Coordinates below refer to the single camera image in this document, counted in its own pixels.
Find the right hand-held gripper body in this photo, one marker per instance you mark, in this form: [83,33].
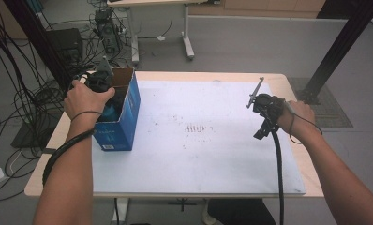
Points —
[269,108]

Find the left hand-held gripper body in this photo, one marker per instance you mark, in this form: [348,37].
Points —
[99,82]

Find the blue object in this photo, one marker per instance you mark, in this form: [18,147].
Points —
[109,113]

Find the blue cardboard box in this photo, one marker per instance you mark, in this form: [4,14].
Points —
[122,131]

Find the person's left hand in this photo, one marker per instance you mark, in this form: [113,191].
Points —
[83,100]

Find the person's right hand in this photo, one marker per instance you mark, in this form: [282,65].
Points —
[300,120]

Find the black equipment case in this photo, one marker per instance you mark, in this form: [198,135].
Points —
[66,43]

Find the black computer tower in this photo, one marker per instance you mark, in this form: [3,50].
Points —
[108,31]

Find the grey floor mat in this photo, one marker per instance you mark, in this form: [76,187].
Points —
[331,109]

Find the white plug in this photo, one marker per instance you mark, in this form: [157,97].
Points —
[161,38]

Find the white table mat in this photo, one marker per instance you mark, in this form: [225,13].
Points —
[206,162]

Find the black floor plate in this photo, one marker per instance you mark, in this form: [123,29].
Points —
[28,137]

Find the white background desk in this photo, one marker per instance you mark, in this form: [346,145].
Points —
[186,31]

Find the white table leg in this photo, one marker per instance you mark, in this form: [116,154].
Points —
[121,212]
[210,215]

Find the black metal stand post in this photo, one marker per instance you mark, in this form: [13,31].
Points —
[340,43]
[37,37]

